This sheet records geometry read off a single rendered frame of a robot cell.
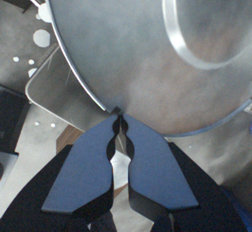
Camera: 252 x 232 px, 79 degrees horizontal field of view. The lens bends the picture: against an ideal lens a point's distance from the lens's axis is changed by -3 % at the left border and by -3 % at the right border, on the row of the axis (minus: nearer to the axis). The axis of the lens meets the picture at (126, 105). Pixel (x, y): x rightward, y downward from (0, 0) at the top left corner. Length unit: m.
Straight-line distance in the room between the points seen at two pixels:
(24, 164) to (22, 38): 0.78
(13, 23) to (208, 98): 0.86
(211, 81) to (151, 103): 0.07
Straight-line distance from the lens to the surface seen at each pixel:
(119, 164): 0.82
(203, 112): 0.21
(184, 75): 0.16
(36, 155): 1.21
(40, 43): 0.25
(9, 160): 0.62
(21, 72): 0.95
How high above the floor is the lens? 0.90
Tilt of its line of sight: 56 degrees down
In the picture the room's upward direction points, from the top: 141 degrees clockwise
